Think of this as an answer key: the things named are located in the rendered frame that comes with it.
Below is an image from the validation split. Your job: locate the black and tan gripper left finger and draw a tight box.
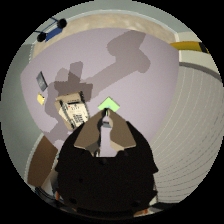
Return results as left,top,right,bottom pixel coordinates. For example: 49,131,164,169
55,108,107,172

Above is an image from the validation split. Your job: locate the dark grey keypad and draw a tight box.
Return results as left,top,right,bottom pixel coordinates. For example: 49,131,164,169
36,72,48,92

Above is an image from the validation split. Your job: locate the yellow sticky note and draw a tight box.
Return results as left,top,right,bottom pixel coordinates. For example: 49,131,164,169
37,93,45,105

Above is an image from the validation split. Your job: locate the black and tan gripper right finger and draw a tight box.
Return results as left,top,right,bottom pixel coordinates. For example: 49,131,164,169
107,107,159,174

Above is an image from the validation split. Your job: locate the green sticky note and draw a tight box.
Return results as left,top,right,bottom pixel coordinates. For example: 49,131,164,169
98,97,120,112

